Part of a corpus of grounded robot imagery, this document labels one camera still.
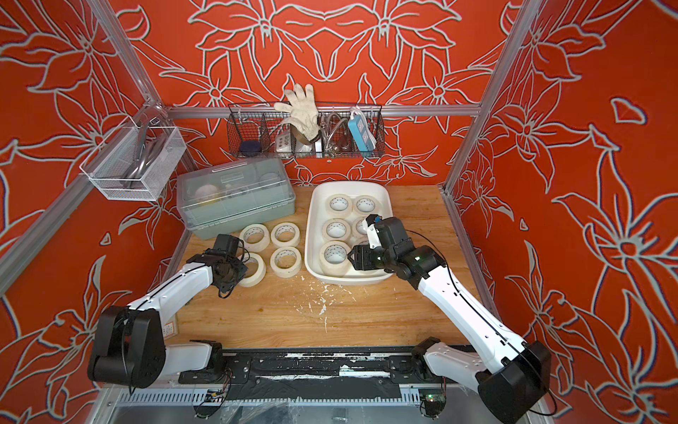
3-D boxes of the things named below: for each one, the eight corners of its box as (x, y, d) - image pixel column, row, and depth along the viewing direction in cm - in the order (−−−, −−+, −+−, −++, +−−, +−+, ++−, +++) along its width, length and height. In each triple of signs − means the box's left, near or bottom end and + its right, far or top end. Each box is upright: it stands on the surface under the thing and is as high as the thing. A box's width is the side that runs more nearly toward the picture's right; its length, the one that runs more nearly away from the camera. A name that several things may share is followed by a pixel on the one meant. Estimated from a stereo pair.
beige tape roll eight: (269, 277, 93) (267, 274, 91) (273, 251, 100) (272, 246, 98) (300, 277, 93) (299, 273, 91) (302, 251, 100) (301, 246, 98)
